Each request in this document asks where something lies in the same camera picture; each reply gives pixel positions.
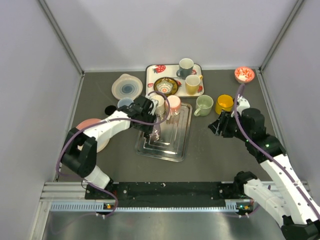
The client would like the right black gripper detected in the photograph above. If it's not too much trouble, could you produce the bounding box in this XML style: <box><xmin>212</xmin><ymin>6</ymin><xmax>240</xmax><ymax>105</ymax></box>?
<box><xmin>207</xmin><ymin>110</ymin><xmax>251</xmax><ymax>142</ymax></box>

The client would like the light blue mug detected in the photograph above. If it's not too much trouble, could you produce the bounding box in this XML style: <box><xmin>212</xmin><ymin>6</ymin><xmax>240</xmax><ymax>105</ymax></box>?
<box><xmin>117</xmin><ymin>97</ymin><xmax>134</xmax><ymax>109</ymax></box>

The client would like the cream mug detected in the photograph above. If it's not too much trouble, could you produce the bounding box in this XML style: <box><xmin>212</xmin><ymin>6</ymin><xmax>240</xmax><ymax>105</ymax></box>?
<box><xmin>151</xmin><ymin>94</ymin><xmax>166</xmax><ymax>116</ymax></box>

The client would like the yellow mug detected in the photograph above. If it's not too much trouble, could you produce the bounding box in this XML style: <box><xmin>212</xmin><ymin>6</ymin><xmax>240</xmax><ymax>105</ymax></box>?
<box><xmin>215</xmin><ymin>94</ymin><xmax>234</xmax><ymax>115</ymax></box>

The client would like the green mug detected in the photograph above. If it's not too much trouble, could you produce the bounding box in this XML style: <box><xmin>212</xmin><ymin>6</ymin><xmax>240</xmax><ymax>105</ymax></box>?
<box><xmin>194</xmin><ymin>95</ymin><xmax>214</xmax><ymax>117</ymax></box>

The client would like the purple mug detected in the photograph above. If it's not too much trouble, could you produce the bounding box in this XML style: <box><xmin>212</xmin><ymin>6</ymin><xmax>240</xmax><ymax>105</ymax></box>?
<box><xmin>150</xmin><ymin>124</ymin><xmax>161</xmax><ymax>141</ymax></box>

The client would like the pink mug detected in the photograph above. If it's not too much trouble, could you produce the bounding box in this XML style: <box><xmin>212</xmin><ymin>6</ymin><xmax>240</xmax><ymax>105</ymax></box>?
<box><xmin>165</xmin><ymin>95</ymin><xmax>182</xmax><ymax>120</ymax></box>

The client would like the small brown mug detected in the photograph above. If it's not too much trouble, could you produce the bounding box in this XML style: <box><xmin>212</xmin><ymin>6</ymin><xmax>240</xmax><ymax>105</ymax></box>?
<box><xmin>104</xmin><ymin>105</ymin><xmax>117</xmax><ymax>116</ymax></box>

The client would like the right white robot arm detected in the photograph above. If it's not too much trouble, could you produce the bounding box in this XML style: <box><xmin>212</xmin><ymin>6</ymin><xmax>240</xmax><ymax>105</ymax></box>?
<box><xmin>208</xmin><ymin>107</ymin><xmax>320</xmax><ymax>240</ymax></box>

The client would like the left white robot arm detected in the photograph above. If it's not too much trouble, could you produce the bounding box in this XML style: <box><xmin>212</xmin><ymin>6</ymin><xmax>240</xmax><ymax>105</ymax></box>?
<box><xmin>58</xmin><ymin>96</ymin><xmax>158</xmax><ymax>199</ymax></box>

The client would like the mustard mug on tray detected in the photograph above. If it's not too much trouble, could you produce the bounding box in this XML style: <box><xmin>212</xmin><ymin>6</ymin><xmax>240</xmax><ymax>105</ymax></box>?
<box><xmin>185</xmin><ymin>75</ymin><xmax>203</xmax><ymax>95</ymax></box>

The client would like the grey-blue mug on tray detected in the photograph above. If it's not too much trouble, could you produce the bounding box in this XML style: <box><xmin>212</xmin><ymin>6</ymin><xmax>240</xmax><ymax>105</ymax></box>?
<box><xmin>176</xmin><ymin>58</ymin><xmax>194</xmax><ymax>79</ymax></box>

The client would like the dark patterned small bowl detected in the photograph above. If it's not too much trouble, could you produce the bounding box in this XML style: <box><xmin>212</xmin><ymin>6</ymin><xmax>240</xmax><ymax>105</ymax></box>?
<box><xmin>153</xmin><ymin>77</ymin><xmax>179</xmax><ymax>97</ymax></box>

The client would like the steel tray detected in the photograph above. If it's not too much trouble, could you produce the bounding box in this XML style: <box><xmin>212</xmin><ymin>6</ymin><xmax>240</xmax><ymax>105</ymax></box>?
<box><xmin>135</xmin><ymin>102</ymin><xmax>193</xmax><ymax>162</ymax></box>

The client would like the red patterned bowl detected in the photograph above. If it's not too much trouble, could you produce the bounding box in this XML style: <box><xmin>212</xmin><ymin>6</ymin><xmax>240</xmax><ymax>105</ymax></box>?
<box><xmin>234</xmin><ymin>66</ymin><xmax>255</xmax><ymax>84</ymax></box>

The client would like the pink cream plate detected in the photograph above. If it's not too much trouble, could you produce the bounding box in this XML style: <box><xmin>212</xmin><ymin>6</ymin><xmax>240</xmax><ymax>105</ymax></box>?
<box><xmin>76</xmin><ymin>118</ymin><xmax>110</xmax><ymax>153</ymax></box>

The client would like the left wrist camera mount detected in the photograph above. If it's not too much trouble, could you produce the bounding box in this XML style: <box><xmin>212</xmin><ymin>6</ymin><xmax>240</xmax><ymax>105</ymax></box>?
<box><xmin>150</xmin><ymin>97</ymin><xmax>159</xmax><ymax>111</ymax></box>

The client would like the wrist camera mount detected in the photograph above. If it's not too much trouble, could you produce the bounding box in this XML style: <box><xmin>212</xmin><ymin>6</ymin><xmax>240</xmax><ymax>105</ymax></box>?
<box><xmin>150</xmin><ymin>97</ymin><xmax>159</xmax><ymax>111</ymax></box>
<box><xmin>231</xmin><ymin>96</ymin><xmax>250</xmax><ymax>118</ymax></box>

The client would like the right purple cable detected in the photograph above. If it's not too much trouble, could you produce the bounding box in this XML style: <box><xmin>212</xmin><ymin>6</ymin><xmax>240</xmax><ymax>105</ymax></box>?
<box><xmin>234</xmin><ymin>83</ymin><xmax>320</xmax><ymax>221</ymax></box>

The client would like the purple cable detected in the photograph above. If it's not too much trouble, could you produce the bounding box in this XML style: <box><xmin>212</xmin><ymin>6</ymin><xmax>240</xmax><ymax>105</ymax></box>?
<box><xmin>234</xmin><ymin>83</ymin><xmax>320</xmax><ymax>221</ymax></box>
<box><xmin>55</xmin><ymin>90</ymin><xmax>172</xmax><ymax>218</ymax></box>

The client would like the translucent blue-ring plate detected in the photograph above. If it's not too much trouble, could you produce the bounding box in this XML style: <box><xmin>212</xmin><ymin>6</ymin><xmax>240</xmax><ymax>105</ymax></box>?
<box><xmin>111</xmin><ymin>73</ymin><xmax>143</xmax><ymax>100</ymax></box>

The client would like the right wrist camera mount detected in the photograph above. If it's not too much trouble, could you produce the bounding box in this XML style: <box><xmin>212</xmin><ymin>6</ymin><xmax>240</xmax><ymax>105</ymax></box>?
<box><xmin>231</xmin><ymin>96</ymin><xmax>250</xmax><ymax>118</ymax></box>

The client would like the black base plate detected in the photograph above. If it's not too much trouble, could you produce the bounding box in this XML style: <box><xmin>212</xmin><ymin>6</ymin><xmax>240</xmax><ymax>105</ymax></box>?
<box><xmin>84</xmin><ymin>181</ymin><xmax>256</xmax><ymax>208</ymax></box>

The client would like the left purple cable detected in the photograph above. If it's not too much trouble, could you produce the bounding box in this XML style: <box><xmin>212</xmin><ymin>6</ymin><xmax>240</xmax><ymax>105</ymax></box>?
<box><xmin>55</xmin><ymin>90</ymin><xmax>172</xmax><ymax>218</ymax></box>

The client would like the grey cable duct rail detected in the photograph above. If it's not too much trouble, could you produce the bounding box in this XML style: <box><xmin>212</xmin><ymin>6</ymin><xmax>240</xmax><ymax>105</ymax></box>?
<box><xmin>50</xmin><ymin>201</ymin><xmax>254</xmax><ymax>213</ymax></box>

